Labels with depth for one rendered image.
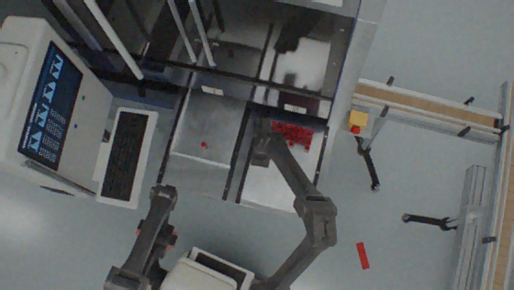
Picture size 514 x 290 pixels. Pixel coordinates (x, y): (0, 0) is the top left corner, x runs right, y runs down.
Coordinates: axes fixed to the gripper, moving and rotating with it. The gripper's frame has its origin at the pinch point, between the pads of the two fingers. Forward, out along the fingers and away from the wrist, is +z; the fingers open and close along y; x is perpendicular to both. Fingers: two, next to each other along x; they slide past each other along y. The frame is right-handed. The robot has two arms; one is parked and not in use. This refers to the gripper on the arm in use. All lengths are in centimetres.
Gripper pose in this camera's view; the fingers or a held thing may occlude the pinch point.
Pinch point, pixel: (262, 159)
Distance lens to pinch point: 190.0
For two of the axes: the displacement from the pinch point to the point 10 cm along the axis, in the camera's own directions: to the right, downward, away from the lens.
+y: 1.8, -9.5, 2.7
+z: 0.1, 2.7, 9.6
